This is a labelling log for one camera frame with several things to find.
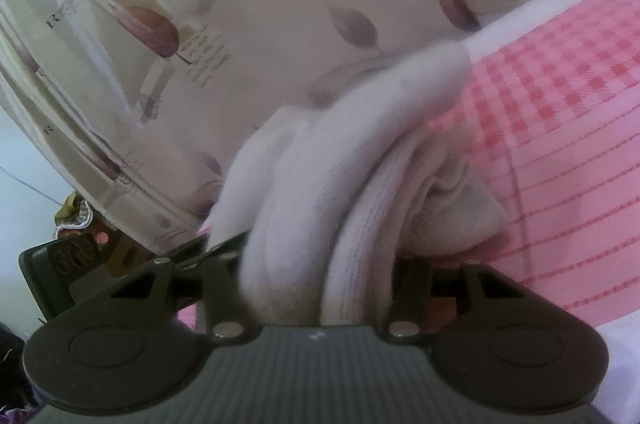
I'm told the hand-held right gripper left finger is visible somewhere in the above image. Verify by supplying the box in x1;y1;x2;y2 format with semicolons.
107;253;262;340

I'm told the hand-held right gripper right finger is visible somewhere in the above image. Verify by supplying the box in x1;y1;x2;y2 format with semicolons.
371;254;533;346

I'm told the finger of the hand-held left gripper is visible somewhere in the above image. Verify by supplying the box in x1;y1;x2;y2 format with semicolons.
145;229;251;271

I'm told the beige knitted garment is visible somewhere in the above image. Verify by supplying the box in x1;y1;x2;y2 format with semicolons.
207;38;512;326

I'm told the lace trimmed dark cloth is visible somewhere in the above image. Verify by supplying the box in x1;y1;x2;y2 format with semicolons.
54;193;97;232

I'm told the pink and white bed sheet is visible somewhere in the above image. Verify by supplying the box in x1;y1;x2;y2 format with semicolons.
175;0;640;424

